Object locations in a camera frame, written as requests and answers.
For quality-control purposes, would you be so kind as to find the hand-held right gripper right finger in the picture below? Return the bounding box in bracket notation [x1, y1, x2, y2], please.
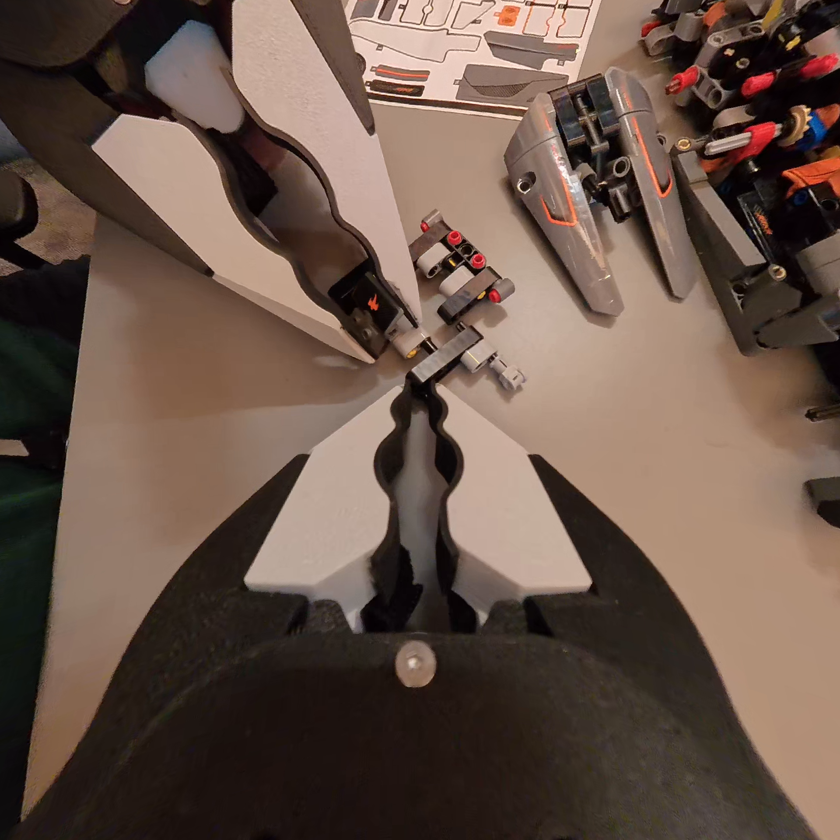
[433, 386, 595, 627]

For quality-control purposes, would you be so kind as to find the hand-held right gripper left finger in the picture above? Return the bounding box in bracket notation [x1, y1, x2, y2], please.
[243, 386, 411, 627]

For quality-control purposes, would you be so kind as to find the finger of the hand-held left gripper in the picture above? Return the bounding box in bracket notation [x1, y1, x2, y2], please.
[91, 113, 382, 365]
[231, 0, 423, 329]

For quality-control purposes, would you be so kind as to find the black printed lego block assembly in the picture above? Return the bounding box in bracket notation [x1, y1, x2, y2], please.
[328, 270, 434, 361]

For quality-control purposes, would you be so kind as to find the black lego beam with connector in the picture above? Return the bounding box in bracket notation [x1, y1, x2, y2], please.
[406, 326, 528, 395]

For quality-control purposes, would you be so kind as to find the small black grey brick assembly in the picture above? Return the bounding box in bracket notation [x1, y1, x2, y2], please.
[408, 209, 516, 324]

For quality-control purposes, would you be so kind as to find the grey lego wing panel assembly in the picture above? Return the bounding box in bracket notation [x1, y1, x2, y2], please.
[504, 66, 700, 317]

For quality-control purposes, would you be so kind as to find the large lego car chassis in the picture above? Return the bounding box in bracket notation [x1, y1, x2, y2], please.
[640, 0, 840, 526]

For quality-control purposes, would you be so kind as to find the person's left hand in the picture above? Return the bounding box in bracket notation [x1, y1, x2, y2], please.
[218, 123, 280, 206]

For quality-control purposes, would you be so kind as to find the white sticker sheet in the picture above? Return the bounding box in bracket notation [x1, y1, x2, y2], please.
[344, 0, 601, 119]

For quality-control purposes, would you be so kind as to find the grey patterned rug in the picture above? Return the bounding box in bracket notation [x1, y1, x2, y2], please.
[0, 151, 96, 263]

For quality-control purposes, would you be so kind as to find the black chair base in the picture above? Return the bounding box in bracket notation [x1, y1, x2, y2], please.
[0, 174, 40, 270]

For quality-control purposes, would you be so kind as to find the person's dark green clothing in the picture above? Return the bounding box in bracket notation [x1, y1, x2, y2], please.
[0, 256, 93, 840]

